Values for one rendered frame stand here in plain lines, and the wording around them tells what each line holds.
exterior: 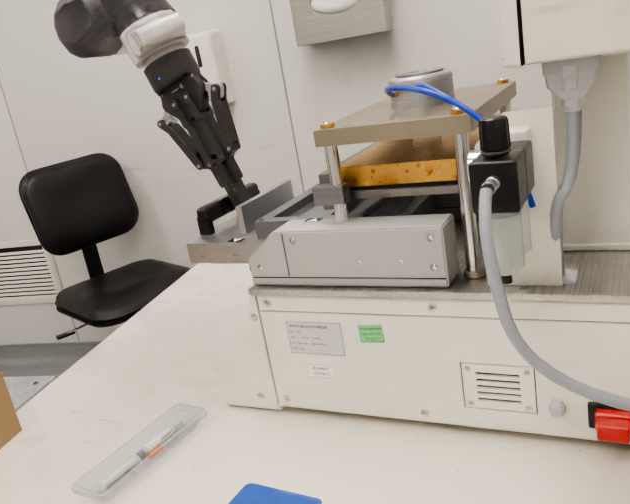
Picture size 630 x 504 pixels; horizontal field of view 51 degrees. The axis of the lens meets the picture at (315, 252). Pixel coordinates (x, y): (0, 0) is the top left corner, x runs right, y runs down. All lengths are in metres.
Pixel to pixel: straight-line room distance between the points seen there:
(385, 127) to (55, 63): 2.23
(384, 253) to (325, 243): 0.07
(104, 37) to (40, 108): 1.90
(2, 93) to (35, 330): 1.08
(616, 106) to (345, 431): 0.48
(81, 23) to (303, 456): 0.67
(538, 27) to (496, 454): 0.44
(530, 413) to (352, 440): 0.21
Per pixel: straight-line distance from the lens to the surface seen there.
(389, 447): 0.79
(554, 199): 0.67
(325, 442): 0.82
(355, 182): 0.78
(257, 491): 0.77
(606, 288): 0.70
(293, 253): 0.78
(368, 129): 0.73
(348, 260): 0.75
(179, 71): 0.97
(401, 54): 2.31
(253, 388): 0.89
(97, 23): 1.02
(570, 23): 0.64
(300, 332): 0.81
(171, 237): 2.74
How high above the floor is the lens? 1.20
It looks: 17 degrees down
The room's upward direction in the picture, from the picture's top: 10 degrees counter-clockwise
